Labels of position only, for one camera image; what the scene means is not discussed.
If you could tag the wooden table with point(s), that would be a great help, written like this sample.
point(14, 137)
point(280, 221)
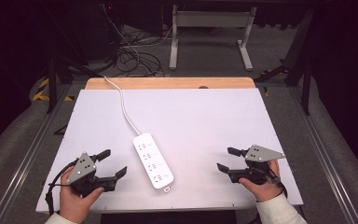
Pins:
point(167, 83)

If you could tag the aluminium floor rail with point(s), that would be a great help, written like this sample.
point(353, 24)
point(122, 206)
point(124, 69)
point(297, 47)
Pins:
point(326, 161)
point(21, 161)

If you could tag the person's left hand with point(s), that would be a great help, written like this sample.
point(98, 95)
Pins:
point(74, 202)

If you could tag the yellow black hazard tape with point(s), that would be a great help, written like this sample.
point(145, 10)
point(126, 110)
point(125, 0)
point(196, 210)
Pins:
point(40, 95)

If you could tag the white metal desk frame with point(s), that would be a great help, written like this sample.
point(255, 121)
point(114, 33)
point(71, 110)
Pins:
point(213, 19)

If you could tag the white board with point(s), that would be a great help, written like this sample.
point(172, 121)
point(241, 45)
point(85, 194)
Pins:
point(199, 124)

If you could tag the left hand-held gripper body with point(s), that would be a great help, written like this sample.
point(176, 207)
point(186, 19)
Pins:
point(81, 168)

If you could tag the white power strip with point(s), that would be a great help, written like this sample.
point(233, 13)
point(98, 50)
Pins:
point(153, 161)

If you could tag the black metal stand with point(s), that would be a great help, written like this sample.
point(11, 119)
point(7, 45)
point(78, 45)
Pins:
point(301, 62)
point(52, 84)

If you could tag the person's right hand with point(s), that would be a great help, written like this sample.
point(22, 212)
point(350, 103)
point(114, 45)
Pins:
point(262, 191)

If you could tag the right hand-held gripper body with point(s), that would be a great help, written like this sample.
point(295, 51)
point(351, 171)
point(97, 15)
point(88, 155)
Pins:
point(258, 161)

